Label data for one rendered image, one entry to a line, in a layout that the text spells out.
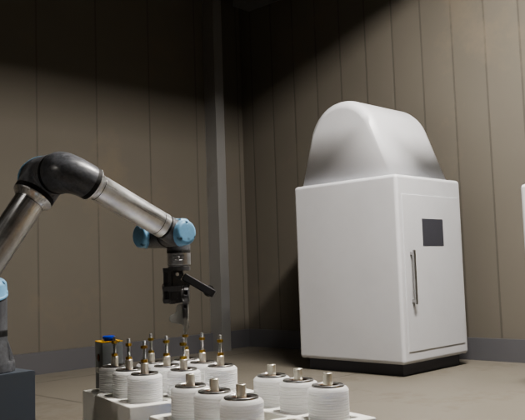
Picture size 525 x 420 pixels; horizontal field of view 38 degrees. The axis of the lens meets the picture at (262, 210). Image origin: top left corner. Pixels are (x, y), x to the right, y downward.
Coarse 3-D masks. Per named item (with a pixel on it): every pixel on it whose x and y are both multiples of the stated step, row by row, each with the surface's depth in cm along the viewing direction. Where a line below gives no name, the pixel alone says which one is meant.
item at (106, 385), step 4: (100, 368) 227; (104, 368) 226; (108, 368) 225; (112, 368) 225; (116, 368) 225; (100, 372) 226; (104, 372) 225; (108, 372) 224; (100, 376) 226; (104, 376) 225; (108, 376) 224; (100, 380) 226; (104, 380) 225; (108, 380) 224; (100, 384) 226; (104, 384) 225; (108, 384) 224; (100, 388) 226; (104, 388) 225; (108, 388) 224; (104, 392) 224; (108, 392) 224
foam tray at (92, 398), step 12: (84, 396) 229; (96, 396) 220; (108, 396) 217; (84, 408) 229; (96, 408) 220; (108, 408) 211; (120, 408) 203; (132, 408) 198; (144, 408) 200; (156, 408) 202; (168, 408) 204
